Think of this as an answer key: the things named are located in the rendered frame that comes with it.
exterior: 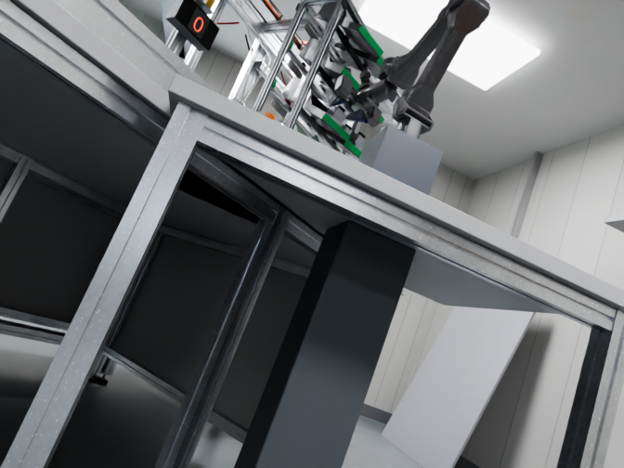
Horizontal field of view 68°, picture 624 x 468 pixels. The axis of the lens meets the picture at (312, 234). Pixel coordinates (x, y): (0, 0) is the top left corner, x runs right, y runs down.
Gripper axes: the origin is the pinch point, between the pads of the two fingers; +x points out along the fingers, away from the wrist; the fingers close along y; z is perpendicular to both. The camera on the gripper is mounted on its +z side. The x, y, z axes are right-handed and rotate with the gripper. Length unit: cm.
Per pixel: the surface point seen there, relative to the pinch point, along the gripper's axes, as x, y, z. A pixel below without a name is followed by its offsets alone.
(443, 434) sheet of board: 105, -254, -62
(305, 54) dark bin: 16.4, 10.0, 23.3
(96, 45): -26, 67, -54
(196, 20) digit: 7, 49, -8
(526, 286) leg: -56, -2, -63
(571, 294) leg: -60, -10, -62
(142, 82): -23, 59, -53
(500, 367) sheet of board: 67, -254, -11
